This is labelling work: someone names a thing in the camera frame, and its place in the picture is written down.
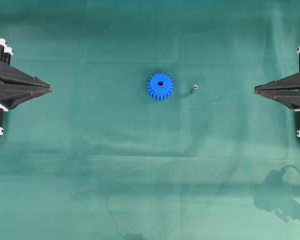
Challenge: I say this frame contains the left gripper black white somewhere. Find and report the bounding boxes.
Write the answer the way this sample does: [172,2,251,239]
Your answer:
[0,38,52,137]

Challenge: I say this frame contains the small metal shaft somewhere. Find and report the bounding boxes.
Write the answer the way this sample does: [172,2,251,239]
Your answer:
[190,84,199,95]

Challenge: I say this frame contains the green cloth mat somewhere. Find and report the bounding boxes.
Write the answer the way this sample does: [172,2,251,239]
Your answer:
[0,0,300,240]

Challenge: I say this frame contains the blue plastic gear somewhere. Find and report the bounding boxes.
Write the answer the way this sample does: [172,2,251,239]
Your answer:
[146,72,174,101]

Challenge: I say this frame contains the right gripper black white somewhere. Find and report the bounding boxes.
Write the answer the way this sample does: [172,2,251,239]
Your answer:
[254,46,300,138]

